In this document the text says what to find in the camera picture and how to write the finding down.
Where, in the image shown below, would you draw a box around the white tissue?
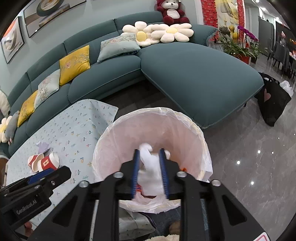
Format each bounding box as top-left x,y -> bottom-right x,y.
137,143 -> 165,198

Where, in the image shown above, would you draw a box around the red white paper cup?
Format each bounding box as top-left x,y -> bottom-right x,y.
28,153 -> 44,173
38,152 -> 60,172

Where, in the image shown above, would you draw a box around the trash bin with white liner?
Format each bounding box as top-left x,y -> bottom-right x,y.
92,108 -> 213,214

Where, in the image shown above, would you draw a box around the person's left hand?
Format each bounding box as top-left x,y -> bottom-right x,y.
24,221 -> 34,237

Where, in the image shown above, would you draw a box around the grey mouse plush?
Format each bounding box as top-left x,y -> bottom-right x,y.
4,110 -> 20,145

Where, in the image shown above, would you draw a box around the floral light blue tablecloth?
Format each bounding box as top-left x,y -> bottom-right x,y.
5,98 -> 156,240

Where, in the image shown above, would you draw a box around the left white flower cushion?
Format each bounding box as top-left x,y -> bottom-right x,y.
0,115 -> 12,143

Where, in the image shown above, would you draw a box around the left yellow embroidered cushion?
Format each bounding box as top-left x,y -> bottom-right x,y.
18,90 -> 38,127

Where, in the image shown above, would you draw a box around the yellow embroidered cushion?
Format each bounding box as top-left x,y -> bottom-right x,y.
59,45 -> 90,86
18,90 -> 38,127

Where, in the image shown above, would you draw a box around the white sheep plush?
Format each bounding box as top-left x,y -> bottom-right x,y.
0,90 -> 11,117

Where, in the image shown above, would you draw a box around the white fluffy rug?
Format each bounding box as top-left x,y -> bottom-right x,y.
145,221 -> 180,241

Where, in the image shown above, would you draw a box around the teal sectional sofa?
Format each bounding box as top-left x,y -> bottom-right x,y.
1,11 -> 263,156

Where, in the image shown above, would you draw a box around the left grey-green embroidered cushion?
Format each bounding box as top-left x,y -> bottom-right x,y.
34,69 -> 60,109

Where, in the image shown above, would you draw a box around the grey-green embroidered cushion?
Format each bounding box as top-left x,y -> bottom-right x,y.
34,69 -> 60,109
97,33 -> 140,63

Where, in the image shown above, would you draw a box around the right yellow embroidered cushion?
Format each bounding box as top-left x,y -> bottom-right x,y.
59,45 -> 90,86

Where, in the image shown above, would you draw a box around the right grey-green embroidered cushion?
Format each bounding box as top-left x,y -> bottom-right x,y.
97,33 -> 140,63

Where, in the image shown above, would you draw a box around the flower cushion beside cushions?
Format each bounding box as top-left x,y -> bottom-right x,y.
120,21 -> 160,48

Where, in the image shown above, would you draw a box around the black tote bag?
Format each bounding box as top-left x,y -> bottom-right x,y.
254,72 -> 292,127

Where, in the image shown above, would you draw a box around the flower cushion near bear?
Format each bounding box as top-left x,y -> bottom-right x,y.
151,23 -> 194,43

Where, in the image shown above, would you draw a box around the potted orchid plants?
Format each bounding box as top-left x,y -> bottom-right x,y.
219,25 -> 262,64

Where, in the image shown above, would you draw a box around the red white teddy bear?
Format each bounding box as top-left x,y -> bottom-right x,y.
157,0 -> 190,26

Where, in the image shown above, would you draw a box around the framed wall picture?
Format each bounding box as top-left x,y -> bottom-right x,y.
1,16 -> 25,64
23,0 -> 86,38

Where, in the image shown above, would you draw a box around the red gold wall decoration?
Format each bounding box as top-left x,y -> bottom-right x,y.
201,0 -> 245,42

